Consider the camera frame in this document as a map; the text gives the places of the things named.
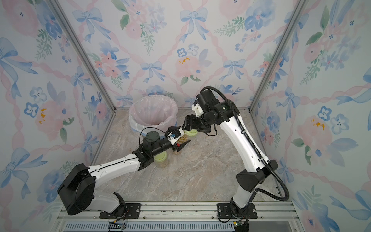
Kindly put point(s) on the right aluminium corner post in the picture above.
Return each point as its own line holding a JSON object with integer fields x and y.
{"x": 281, "y": 46}

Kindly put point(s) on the grey mesh trash bin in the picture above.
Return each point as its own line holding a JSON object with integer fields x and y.
{"x": 139, "y": 132}

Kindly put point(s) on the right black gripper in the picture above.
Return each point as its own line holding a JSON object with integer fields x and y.
{"x": 192, "y": 123}

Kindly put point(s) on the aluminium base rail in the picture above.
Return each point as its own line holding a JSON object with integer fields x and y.
{"x": 185, "y": 217}

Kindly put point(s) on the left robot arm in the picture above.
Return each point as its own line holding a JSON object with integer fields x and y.
{"x": 79, "y": 193}

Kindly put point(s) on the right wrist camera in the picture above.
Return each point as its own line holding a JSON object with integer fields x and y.
{"x": 197, "y": 110}

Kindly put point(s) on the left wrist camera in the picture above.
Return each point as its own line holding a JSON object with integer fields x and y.
{"x": 173, "y": 139}

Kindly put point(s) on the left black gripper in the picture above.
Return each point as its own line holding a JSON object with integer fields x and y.
{"x": 175, "y": 147}

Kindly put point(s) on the light green jar lid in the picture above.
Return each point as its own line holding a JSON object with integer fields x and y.
{"x": 191, "y": 133}

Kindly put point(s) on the left aluminium corner post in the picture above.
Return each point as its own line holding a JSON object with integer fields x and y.
{"x": 66, "y": 25}

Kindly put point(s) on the aluminium corner post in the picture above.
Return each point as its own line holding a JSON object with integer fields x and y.
{"x": 66, "y": 25}
{"x": 281, "y": 46}

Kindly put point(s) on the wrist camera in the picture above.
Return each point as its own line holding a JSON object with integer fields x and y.
{"x": 173, "y": 139}
{"x": 197, "y": 110}

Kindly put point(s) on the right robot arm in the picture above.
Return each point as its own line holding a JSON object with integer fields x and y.
{"x": 269, "y": 166}

